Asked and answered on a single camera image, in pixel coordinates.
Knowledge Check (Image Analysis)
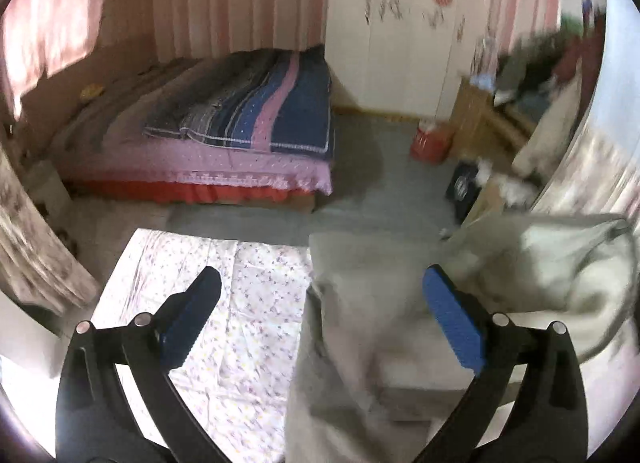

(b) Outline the wooden cabinet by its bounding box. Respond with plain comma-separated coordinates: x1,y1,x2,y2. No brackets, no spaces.
450,78,536,154

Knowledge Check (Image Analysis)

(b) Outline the grey and white jacket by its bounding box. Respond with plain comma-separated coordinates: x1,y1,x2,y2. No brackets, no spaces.
285,213,637,463

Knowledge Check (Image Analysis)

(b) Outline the red box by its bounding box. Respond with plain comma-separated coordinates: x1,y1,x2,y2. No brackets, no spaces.
410,123,453,164

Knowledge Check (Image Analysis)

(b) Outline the pink floral bed sheet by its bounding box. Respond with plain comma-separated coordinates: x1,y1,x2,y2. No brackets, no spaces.
90,228,313,463

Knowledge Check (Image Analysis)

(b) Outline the white wardrobe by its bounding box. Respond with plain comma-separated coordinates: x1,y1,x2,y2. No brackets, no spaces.
325,0,493,121

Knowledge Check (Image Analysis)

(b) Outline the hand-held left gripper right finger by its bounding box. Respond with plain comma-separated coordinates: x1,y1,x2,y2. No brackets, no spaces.
415,264,587,463

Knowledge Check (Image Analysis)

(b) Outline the blue and pink striped quilt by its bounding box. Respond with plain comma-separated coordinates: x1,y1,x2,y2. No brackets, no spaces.
144,48,336,164

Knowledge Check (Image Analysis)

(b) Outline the pile of dark clothes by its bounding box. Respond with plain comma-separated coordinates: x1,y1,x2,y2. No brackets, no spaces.
495,28,586,108

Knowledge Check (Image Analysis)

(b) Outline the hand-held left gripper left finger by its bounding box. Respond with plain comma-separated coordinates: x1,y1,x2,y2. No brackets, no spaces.
55,265,223,463

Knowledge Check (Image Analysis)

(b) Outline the bed with pink bedspread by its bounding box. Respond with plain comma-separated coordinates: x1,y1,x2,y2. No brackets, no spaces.
20,45,336,214

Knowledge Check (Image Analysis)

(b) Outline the pink window curtain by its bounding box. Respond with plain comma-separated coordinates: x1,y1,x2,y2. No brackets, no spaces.
0,0,108,118

